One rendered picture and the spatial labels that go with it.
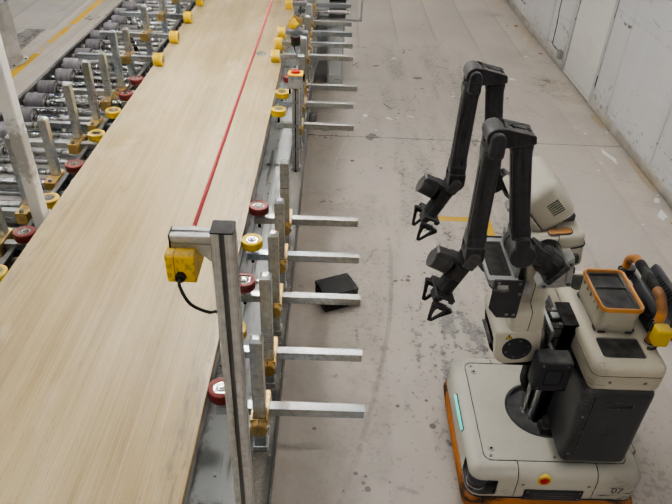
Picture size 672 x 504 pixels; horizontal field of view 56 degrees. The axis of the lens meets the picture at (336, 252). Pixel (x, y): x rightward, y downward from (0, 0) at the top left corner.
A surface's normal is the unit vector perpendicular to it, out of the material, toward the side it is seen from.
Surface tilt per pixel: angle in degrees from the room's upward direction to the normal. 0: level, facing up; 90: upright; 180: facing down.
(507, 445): 0
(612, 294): 0
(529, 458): 0
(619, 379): 90
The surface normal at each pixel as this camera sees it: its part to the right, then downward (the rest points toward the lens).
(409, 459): 0.04, -0.81
